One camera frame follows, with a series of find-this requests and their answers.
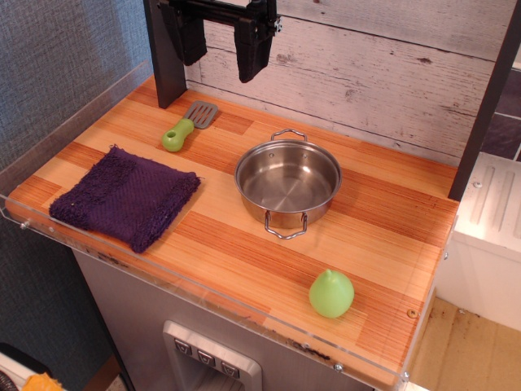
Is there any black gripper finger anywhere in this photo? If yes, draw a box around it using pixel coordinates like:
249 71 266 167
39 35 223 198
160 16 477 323
161 5 207 66
234 19 273 83

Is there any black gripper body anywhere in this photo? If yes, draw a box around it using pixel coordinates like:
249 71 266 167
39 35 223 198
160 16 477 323
159 1 282 33

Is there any stainless steel pot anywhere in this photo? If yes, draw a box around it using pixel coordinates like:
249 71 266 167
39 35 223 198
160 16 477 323
234 129 343 240

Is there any purple towel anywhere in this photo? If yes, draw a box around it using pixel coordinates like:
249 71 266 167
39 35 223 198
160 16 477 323
50 146 201 253

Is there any green toy pear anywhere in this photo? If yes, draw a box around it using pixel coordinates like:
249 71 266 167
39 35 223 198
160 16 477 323
309 269 355 319

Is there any grey toy fridge cabinet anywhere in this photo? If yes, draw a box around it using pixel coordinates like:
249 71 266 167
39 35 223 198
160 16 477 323
73 251 369 390

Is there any white side cabinet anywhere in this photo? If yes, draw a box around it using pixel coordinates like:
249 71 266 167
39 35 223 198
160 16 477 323
435 153 520 330

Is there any grey dispenser panel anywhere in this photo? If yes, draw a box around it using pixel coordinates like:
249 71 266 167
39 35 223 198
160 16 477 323
163 320 263 390

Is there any yellow object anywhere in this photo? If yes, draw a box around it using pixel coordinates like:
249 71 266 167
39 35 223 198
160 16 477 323
21 373 63 391

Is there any dark left post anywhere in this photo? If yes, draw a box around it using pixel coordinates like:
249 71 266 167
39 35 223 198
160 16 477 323
143 0 186 109

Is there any dark post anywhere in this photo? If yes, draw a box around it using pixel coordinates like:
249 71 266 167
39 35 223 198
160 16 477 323
143 0 186 109
449 1 520 201

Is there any green handled grey spatula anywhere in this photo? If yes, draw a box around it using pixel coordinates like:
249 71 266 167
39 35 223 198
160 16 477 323
161 100 218 152

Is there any dark right post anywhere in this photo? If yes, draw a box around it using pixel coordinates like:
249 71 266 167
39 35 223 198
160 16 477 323
449 1 520 201

